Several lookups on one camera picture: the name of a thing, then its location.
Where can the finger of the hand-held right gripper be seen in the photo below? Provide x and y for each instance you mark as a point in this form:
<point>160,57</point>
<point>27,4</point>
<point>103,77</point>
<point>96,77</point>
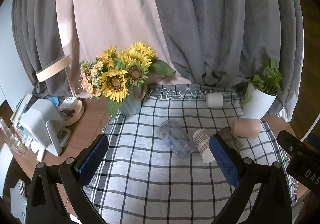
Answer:
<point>291,142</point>

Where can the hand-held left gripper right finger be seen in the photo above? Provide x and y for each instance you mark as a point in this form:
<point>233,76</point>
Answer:
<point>225,161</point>

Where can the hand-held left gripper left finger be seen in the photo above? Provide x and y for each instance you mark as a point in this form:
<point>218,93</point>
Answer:
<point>93,161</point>

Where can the clear glass cup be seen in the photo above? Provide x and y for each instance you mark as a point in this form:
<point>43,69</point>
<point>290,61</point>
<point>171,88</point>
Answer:
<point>232,140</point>

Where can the checkered paper cup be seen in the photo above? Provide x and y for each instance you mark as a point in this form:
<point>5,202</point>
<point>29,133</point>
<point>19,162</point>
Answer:
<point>202,142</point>

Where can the pink cup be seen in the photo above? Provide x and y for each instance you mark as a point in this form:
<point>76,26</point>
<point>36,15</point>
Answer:
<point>246,127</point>

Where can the clear plastic cup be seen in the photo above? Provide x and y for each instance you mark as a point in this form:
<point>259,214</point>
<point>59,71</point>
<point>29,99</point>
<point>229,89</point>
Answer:
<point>176,140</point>

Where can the white cup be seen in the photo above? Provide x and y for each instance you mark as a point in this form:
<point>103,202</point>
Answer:
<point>214,100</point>

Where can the white plant pot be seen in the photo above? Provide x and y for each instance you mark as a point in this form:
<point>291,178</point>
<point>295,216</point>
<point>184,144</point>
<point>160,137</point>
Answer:
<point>258,104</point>

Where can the checked tablecloth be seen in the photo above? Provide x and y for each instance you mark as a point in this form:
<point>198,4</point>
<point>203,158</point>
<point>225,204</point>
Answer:
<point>155,176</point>

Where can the white charger plug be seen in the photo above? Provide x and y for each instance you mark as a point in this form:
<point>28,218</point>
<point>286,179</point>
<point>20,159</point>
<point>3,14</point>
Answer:
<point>70,102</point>

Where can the blue-grey ribbed vase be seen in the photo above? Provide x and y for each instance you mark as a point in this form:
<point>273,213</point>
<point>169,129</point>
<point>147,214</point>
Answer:
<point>131,107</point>

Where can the green potted plant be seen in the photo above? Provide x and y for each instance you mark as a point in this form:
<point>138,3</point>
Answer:
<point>267,80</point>

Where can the white box-shaped device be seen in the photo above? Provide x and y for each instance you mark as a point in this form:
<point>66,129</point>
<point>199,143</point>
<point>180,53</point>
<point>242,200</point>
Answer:
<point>41,119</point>

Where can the sunflower bouquet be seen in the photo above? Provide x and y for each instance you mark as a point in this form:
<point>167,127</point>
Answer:
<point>115,84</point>

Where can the white ribbed object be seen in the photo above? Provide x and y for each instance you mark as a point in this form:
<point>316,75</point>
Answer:
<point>18,196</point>

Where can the clear plastic bag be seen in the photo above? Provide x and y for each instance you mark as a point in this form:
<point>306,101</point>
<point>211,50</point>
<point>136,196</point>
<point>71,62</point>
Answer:
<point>11,140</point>

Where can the stack of books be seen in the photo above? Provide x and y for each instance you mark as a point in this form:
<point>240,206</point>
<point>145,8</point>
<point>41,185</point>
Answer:
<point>22,106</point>

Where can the grey curtain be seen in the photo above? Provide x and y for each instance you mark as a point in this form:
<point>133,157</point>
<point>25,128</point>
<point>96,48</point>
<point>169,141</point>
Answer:
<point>225,26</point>

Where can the pink curtain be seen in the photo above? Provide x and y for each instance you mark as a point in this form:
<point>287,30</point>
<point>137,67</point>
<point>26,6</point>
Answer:
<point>107,14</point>

